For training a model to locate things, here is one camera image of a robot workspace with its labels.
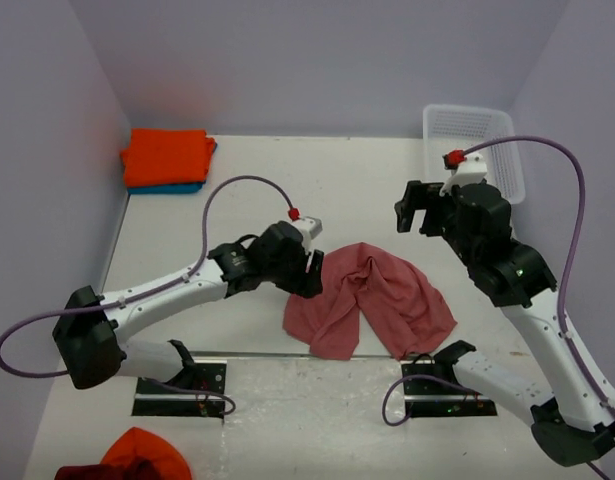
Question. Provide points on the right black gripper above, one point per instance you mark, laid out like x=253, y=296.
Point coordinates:
x=415, y=197

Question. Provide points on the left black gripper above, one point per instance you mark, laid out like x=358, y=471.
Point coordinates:
x=304, y=282

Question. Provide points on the pink t shirt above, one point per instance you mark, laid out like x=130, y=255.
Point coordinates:
x=404, y=310

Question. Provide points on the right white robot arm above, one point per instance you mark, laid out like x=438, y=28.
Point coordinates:
x=572, y=415

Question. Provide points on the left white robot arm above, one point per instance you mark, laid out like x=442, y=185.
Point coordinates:
x=95, y=335

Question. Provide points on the folded blue t shirt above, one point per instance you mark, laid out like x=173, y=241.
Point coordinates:
x=167, y=189

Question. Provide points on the folded orange t shirt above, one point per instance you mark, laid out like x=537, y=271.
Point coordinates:
x=146, y=140

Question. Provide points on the orange cloth at front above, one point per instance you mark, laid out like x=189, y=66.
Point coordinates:
x=140, y=454

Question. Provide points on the dark red cloth at front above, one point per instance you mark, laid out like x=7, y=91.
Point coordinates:
x=107, y=472

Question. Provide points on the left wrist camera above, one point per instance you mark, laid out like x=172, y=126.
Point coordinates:
x=310, y=228

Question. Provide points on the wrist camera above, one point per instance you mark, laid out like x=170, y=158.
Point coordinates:
x=310, y=228
x=464, y=169

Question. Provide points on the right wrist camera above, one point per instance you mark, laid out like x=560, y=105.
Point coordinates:
x=464, y=169

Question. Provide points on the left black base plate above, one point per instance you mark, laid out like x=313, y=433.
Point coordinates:
x=201, y=394

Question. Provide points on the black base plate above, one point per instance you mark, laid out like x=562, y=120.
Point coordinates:
x=425, y=398
x=201, y=394

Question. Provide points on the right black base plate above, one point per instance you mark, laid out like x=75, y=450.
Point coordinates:
x=425, y=398

